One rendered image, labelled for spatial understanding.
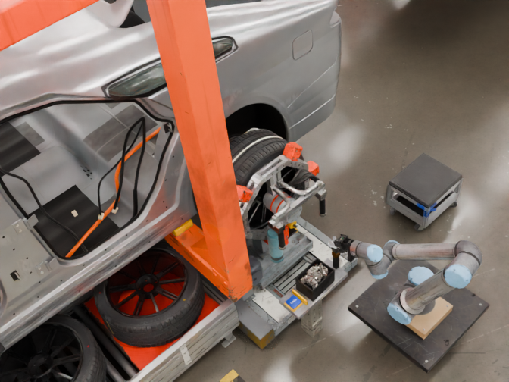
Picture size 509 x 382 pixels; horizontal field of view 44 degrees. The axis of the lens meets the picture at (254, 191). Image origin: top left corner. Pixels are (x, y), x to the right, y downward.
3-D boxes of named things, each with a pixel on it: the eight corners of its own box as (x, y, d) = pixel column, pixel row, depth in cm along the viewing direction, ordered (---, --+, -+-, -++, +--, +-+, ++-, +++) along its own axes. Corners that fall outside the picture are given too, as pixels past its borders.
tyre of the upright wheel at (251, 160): (235, 117, 363) (183, 215, 376) (263, 136, 350) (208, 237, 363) (295, 139, 416) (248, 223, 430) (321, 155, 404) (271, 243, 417)
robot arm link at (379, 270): (393, 268, 357) (386, 252, 351) (382, 282, 351) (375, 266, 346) (380, 265, 364) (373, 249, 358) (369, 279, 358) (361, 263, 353)
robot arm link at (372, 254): (376, 267, 345) (370, 253, 340) (359, 261, 355) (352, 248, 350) (385, 255, 349) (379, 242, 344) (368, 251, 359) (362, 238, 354)
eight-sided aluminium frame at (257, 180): (303, 200, 413) (300, 139, 373) (310, 205, 410) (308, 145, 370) (242, 249, 391) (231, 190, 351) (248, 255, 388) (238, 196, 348)
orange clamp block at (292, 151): (288, 154, 376) (294, 142, 372) (298, 161, 371) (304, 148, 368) (281, 155, 370) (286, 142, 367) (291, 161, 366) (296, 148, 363)
